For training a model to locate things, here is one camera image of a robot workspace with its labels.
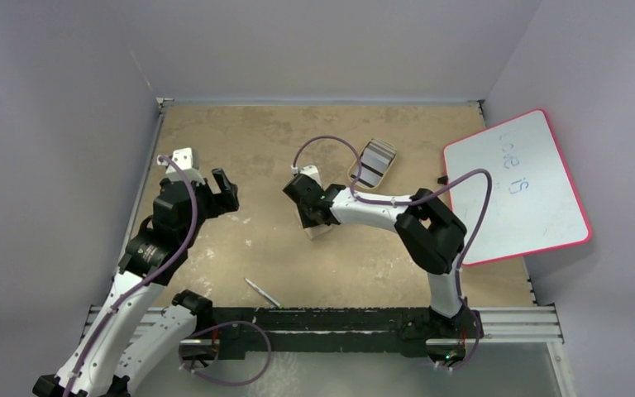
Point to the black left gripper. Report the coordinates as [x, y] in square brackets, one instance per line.
[222, 203]

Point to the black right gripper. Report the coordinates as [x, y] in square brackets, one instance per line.
[307, 205]

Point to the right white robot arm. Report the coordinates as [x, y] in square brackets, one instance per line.
[431, 233]

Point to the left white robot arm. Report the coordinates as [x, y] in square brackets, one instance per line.
[110, 361]

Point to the beige oval card tray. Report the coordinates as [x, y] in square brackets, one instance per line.
[355, 172]

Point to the stack of white cards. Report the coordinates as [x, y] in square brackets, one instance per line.
[375, 161]

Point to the silver pen on table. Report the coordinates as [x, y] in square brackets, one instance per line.
[264, 294]

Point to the pink framed whiteboard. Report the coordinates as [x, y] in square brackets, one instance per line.
[534, 205]

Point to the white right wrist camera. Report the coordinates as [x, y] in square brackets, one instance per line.
[310, 171]

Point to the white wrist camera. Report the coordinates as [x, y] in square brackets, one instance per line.
[310, 171]
[184, 158]

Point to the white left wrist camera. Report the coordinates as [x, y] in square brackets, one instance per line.
[184, 158]

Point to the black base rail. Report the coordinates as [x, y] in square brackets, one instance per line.
[407, 331]

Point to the aluminium frame rail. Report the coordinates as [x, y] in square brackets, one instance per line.
[500, 325]

